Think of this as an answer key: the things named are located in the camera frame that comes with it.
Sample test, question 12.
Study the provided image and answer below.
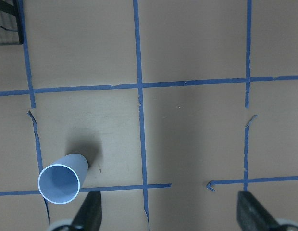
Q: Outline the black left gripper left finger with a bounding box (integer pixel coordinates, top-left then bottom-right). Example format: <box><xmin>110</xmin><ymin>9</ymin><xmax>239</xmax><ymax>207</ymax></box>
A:
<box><xmin>70</xmin><ymin>191</ymin><xmax>102</xmax><ymax>231</ymax></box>

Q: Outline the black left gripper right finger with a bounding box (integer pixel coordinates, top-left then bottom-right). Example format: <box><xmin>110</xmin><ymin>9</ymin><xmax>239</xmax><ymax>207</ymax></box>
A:
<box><xmin>236</xmin><ymin>191</ymin><xmax>280</xmax><ymax>231</ymax></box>

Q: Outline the light blue plastic cup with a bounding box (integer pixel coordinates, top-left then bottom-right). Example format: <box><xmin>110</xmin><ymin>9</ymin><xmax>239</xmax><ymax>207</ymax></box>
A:
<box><xmin>37</xmin><ymin>154</ymin><xmax>88</xmax><ymax>205</ymax></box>

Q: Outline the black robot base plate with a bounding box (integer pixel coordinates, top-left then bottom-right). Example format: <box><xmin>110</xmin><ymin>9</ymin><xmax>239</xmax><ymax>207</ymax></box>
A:
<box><xmin>0</xmin><ymin>0</ymin><xmax>24</xmax><ymax>46</ymax></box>

